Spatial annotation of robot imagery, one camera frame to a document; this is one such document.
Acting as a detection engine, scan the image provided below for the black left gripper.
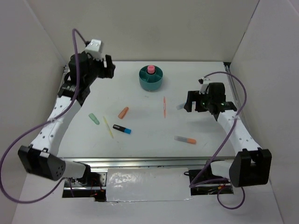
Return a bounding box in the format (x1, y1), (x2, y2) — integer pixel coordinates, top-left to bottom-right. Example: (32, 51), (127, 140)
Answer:
(85, 54), (116, 85)

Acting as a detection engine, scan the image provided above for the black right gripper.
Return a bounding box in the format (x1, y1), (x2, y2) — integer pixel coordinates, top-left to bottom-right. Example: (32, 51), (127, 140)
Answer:
(184, 91), (213, 112)

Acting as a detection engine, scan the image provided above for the thin orange pen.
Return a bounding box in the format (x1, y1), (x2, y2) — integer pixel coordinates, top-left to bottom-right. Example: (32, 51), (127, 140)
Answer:
(163, 96), (166, 118)

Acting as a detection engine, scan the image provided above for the pink capped marker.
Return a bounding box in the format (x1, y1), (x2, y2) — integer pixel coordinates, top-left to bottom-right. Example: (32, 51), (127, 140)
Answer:
(147, 65), (156, 74)

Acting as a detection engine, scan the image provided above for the grey orange highlighter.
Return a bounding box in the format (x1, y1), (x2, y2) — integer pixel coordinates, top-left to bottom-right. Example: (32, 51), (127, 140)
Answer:
(174, 136), (197, 145)

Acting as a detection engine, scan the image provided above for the thin yellow pen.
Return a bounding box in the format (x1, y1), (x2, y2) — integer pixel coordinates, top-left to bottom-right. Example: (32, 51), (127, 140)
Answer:
(103, 116), (114, 139)

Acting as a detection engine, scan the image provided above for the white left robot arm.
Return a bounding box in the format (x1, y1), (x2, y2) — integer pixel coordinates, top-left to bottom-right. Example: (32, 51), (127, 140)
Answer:
(18, 52), (115, 186)

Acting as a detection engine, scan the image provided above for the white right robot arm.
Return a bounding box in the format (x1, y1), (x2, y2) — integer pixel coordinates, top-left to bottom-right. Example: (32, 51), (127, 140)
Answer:
(184, 78), (272, 187)

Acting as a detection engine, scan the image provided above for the blue capped clear highlighter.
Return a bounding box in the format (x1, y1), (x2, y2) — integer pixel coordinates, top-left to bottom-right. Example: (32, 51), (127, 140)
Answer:
(176, 103), (185, 110)

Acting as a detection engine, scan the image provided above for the teal round organizer container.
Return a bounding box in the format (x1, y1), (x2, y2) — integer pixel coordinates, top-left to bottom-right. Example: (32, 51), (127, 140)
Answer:
(139, 65), (163, 91)

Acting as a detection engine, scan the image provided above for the green highlighter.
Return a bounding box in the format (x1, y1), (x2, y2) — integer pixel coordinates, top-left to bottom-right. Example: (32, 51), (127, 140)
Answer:
(88, 113), (100, 125)

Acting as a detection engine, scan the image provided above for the black blue highlighter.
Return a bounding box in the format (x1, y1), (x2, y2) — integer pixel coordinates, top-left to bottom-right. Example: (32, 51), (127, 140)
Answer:
(113, 124), (131, 134)

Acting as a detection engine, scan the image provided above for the white foil cover plate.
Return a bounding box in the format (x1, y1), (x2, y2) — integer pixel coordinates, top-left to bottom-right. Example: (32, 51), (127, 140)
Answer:
(106, 168), (192, 202)

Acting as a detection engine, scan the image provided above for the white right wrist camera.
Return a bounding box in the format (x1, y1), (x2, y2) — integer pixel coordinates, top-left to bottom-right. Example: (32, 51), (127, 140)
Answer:
(199, 77), (211, 94)

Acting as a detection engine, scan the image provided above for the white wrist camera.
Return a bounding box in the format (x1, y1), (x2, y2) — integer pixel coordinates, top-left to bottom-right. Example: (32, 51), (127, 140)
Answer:
(85, 39), (103, 61)
(199, 77), (211, 94)

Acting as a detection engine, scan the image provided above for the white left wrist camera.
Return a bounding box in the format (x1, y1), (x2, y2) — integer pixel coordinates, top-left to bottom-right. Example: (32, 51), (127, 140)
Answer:
(85, 39), (103, 61)

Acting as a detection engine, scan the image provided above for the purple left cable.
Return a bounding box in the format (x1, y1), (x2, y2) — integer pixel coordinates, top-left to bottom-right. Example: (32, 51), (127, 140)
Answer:
(0, 28), (91, 203)

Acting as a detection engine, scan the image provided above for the purple cable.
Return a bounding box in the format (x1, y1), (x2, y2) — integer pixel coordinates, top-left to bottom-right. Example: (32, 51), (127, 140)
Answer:
(189, 71), (247, 210)
(0, 28), (91, 203)

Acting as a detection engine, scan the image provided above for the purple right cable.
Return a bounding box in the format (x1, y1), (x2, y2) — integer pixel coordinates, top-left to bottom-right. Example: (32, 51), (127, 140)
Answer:
(189, 71), (247, 210)

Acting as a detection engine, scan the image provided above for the aluminium rail frame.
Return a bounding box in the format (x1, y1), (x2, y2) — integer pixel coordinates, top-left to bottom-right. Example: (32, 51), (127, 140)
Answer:
(58, 61), (234, 168)

